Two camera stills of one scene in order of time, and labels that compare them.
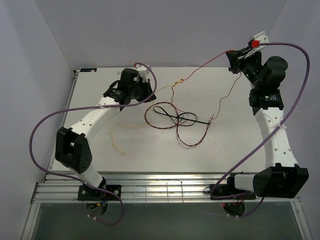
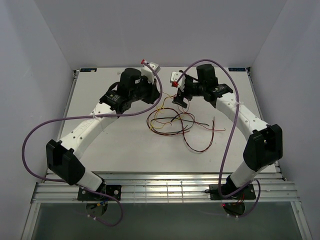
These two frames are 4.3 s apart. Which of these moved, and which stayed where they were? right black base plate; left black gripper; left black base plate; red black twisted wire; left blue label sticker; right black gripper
Moved: right black gripper; red black twisted wire
Stayed: left black base plate; left black gripper; left blue label sticker; right black base plate
